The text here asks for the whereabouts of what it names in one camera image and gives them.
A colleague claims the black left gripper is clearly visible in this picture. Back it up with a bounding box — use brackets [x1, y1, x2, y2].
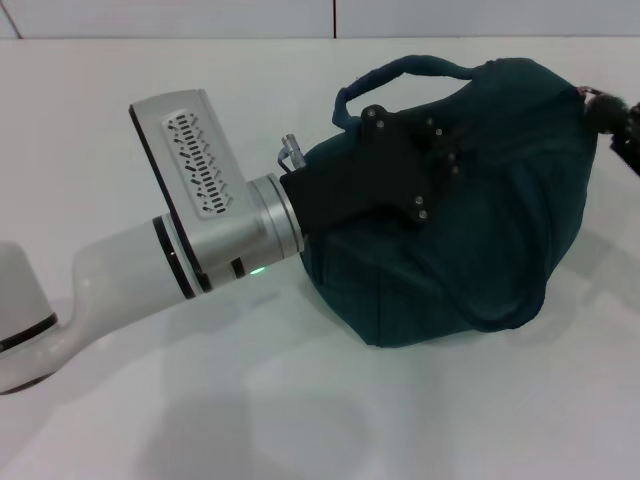
[278, 104, 482, 236]

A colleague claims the dark teal insulated lunch bag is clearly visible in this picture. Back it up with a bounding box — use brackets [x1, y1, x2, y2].
[298, 54, 600, 350]

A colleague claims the silver connector stub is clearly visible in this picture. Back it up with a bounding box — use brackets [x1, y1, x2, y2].
[274, 132, 307, 170]

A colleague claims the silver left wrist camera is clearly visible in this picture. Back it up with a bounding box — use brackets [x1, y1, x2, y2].
[128, 88, 262, 294]

